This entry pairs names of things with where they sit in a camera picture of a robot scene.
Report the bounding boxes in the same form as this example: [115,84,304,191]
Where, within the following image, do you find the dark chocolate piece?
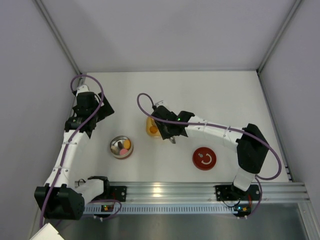
[118,141,123,149]

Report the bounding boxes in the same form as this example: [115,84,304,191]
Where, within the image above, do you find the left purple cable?
[37,74,105,230]

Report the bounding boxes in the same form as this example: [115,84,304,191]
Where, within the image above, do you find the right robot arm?
[151,101,269,192]

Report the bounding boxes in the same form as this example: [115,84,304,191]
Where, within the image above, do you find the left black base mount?
[109,185,127,202]

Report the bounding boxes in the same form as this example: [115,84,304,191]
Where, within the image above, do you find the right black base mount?
[214,184,261,202]

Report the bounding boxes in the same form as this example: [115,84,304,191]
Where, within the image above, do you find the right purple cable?
[136,93,283,180]

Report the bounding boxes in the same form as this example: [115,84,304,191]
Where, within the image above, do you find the aluminium mounting rail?
[110,182,310,204]

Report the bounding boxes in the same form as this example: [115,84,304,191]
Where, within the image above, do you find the pink round cookie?
[119,148,128,156]

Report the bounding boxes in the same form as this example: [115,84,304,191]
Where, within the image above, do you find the red round lid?
[192,147,217,171]

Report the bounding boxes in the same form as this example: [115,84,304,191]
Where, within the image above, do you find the steel round lunch box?
[109,135,134,160]

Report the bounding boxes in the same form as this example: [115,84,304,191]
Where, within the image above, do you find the metal serving tongs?
[157,125,176,144]

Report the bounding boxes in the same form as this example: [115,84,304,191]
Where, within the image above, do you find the white box corner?
[30,223,64,240]

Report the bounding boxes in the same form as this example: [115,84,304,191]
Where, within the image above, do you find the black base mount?
[109,185,127,202]
[214,184,261,202]

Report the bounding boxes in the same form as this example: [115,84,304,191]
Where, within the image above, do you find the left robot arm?
[34,84,115,220]

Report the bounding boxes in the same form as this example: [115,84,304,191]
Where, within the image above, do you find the chocolate chip cookie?
[149,126,158,134]

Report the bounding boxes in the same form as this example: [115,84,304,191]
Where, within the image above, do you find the slotted cable duct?
[82,201,311,216]

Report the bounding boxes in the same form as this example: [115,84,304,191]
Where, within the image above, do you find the purple cable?
[136,93,283,180]
[37,74,105,230]

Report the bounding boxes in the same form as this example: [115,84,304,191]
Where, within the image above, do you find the round ridged biscuit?
[123,139,131,150]

